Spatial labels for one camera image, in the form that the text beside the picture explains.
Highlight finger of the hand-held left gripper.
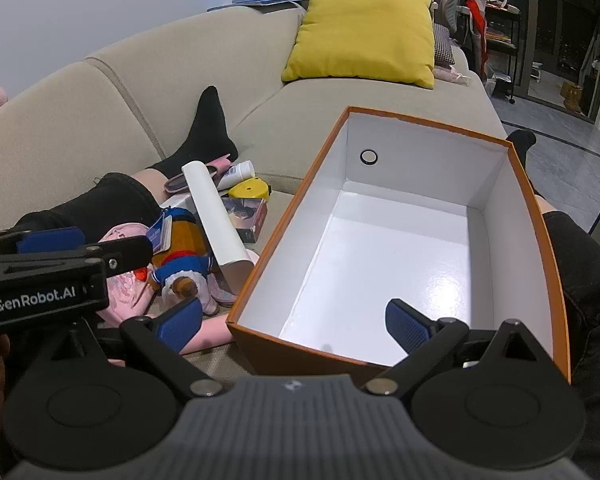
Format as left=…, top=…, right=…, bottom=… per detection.
left=0, top=227, right=87, bottom=261
left=0, top=236, right=154, bottom=281

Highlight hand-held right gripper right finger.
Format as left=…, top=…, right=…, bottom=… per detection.
left=362, top=298, right=538, bottom=396

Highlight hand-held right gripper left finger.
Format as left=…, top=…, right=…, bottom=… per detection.
left=45, top=296, right=226, bottom=403

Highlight pale pink pouch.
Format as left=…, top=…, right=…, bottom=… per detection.
left=97, top=223, right=237, bottom=361

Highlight small blue box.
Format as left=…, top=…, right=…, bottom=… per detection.
left=146, top=208, right=175, bottom=252

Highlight pink glittery pouch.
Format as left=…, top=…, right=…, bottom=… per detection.
left=202, top=275, right=242, bottom=317

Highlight plush doll with blue collar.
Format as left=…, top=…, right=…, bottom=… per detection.
left=150, top=205, right=218, bottom=311

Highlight orange cardboard box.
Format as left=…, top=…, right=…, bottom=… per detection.
left=227, top=106, right=572, bottom=386

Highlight pink case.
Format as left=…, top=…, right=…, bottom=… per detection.
left=163, top=156, right=231, bottom=195

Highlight curled white paper sheet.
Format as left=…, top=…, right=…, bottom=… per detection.
left=181, top=160, right=261, bottom=296

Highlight dark printed box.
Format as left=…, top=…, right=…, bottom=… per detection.
left=221, top=196, right=269, bottom=244

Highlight white printed tube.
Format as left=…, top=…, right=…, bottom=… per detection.
left=215, top=160, right=257, bottom=192

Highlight yellow tape measure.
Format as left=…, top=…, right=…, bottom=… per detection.
left=228, top=178, right=273, bottom=201

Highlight person's left leg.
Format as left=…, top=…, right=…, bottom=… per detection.
left=130, top=86, right=239, bottom=201

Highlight person's leg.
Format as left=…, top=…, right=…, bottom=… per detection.
left=506, top=129, right=556, bottom=218
left=130, top=86, right=239, bottom=201

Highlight beige sofa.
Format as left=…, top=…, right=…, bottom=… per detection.
left=0, top=6, right=508, bottom=378

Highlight black shorts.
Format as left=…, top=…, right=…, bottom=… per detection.
left=15, top=172, right=600, bottom=480

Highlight person's right leg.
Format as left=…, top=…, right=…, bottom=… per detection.
left=506, top=129, right=556, bottom=218

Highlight small pink cloth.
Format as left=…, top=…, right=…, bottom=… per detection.
left=434, top=66, right=473, bottom=86

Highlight houndstooth cushion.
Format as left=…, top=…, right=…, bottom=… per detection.
left=432, top=24, right=455, bottom=68

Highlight blue book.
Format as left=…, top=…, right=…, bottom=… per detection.
left=207, top=0, right=306, bottom=13

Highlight brown boots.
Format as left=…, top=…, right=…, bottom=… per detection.
left=562, top=82, right=586, bottom=113

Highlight yellow pillow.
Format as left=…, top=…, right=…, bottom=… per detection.
left=281, top=0, right=436, bottom=90

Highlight black metal rack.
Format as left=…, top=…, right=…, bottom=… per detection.
left=467, top=0, right=522, bottom=103

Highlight red cloth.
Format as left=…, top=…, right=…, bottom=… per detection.
left=467, top=0, right=488, bottom=73

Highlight pink office chair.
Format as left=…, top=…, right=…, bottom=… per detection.
left=432, top=0, right=476, bottom=43

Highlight glass sliding door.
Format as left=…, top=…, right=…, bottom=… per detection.
left=522, top=0, right=600, bottom=122

